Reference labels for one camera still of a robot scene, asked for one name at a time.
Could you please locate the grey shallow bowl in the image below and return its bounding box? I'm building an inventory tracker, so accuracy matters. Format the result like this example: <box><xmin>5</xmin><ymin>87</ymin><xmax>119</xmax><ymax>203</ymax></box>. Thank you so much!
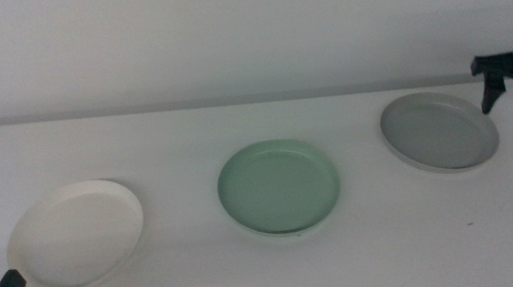
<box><xmin>376</xmin><ymin>85</ymin><xmax>504</xmax><ymax>182</ymax></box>

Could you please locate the green shallow bowl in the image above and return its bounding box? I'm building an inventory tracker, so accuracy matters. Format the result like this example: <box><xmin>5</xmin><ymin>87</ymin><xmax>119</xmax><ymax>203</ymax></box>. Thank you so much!
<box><xmin>212</xmin><ymin>132</ymin><xmax>347</xmax><ymax>243</ymax></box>

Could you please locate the white shallow bowl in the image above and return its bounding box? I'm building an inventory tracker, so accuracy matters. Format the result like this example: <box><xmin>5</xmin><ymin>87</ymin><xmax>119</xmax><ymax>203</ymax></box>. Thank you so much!
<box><xmin>0</xmin><ymin>174</ymin><xmax>152</xmax><ymax>287</ymax></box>

